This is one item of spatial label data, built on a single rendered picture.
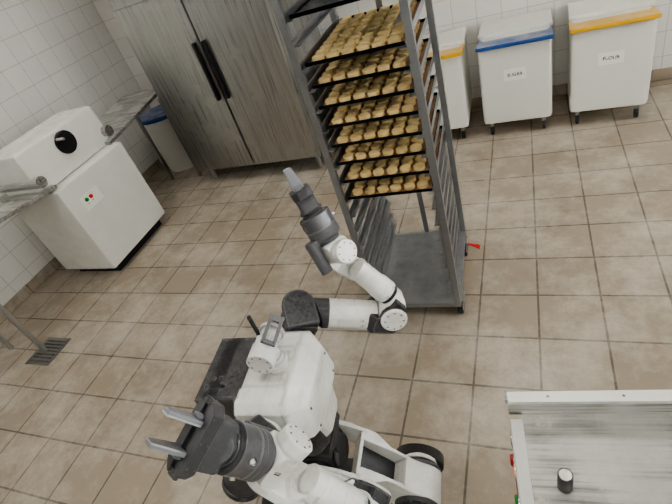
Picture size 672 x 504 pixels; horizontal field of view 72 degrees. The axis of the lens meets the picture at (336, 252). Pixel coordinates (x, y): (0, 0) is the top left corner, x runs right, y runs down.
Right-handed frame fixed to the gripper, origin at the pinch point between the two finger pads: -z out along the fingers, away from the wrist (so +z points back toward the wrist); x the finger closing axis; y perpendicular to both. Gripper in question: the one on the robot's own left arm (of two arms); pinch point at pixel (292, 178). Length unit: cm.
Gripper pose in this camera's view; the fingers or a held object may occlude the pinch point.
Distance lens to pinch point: 123.2
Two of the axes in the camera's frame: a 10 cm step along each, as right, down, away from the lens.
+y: -8.5, 5.2, -0.3
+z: 4.9, 8.3, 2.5
